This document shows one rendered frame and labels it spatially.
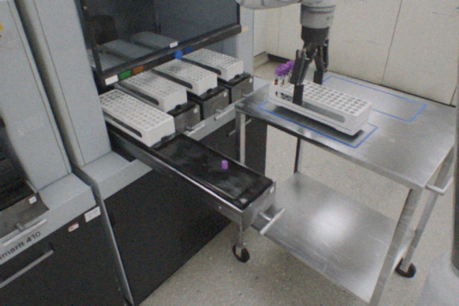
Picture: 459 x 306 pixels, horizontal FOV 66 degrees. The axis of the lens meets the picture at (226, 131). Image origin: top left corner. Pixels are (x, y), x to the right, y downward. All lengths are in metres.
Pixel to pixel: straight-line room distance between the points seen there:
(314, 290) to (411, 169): 0.85
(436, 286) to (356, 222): 1.01
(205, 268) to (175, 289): 0.16
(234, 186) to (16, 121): 0.55
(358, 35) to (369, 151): 2.18
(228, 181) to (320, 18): 0.48
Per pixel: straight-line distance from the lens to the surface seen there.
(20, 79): 0.96
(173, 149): 1.01
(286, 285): 1.68
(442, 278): 0.59
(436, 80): 3.04
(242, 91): 1.38
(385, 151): 1.04
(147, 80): 1.29
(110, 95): 1.22
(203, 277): 1.69
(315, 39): 1.01
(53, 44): 0.97
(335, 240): 1.49
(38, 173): 1.08
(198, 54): 1.48
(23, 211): 1.00
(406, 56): 3.05
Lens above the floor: 1.40
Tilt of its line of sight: 34 degrees down
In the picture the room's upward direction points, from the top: 2 degrees counter-clockwise
